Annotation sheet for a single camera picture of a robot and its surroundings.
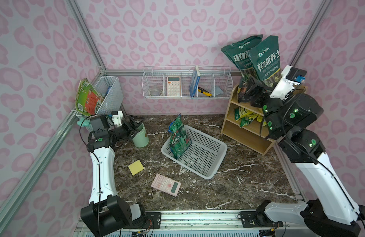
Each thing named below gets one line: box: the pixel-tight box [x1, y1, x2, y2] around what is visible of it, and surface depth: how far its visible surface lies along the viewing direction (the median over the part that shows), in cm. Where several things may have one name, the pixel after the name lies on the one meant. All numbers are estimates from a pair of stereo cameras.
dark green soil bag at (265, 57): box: [249, 35, 282, 87], surface depth 68 cm
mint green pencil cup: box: [132, 122, 150, 149], surface depth 100 cm
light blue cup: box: [215, 85, 224, 96], surface depth 103 cm
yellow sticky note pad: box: [127, 159, 145, 176], surface depth 94 cm
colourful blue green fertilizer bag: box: [168, 113, 192, 159], surface depth 90 cm
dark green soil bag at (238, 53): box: [220, 34, 264, 103], surface depth 74 cm
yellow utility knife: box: [197, 86, 213, 97], surface depth 99 cm
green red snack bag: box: [74, 78, 104, 116], surface depth 73 cm
